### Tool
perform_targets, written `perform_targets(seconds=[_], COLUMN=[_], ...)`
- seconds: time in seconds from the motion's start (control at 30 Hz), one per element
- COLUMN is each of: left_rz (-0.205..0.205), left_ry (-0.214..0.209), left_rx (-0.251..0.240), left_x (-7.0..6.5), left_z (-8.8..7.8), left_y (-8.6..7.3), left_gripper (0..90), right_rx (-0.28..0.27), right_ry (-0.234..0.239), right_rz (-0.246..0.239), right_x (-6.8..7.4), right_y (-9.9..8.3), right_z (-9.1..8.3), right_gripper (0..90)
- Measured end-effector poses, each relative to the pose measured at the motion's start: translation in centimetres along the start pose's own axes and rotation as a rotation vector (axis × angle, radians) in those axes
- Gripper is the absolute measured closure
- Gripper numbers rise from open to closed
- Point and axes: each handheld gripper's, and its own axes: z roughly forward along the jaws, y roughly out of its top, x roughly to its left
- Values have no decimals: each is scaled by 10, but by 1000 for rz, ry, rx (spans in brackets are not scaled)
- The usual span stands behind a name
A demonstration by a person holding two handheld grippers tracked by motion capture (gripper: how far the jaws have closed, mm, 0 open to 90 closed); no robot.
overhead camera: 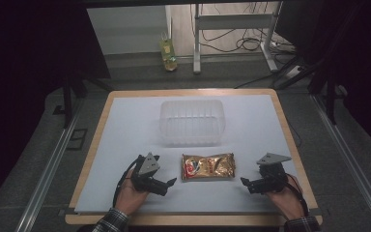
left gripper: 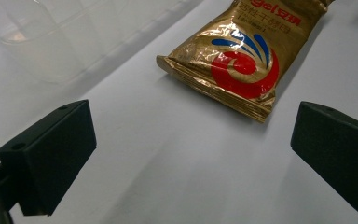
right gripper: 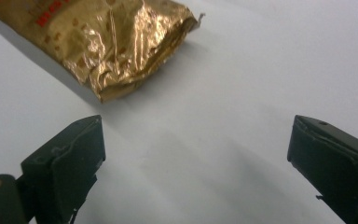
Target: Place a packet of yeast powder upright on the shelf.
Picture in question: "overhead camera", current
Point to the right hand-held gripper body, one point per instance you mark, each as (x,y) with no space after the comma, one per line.
(270,176)

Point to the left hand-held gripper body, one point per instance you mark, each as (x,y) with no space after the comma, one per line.
(148,175)

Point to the golden snack packet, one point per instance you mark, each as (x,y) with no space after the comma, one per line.
(208,166)

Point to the clear plastic container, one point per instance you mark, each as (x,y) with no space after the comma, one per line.
(191,122)

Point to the person's right hand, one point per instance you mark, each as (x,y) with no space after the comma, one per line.
(286,199)

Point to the person's left hand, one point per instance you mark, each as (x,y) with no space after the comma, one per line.
(131,198)

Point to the white table mat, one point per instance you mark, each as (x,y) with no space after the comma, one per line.
(186,154)

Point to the black tripod stand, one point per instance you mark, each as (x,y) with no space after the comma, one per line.
(72,93)

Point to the yellow green bottle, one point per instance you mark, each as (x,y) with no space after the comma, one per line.
(168,53)

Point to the white metal stand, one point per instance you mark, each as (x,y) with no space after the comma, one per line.
(232,29)

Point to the metal floor rail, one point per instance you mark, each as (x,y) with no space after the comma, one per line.
(46,177)
(351,161)

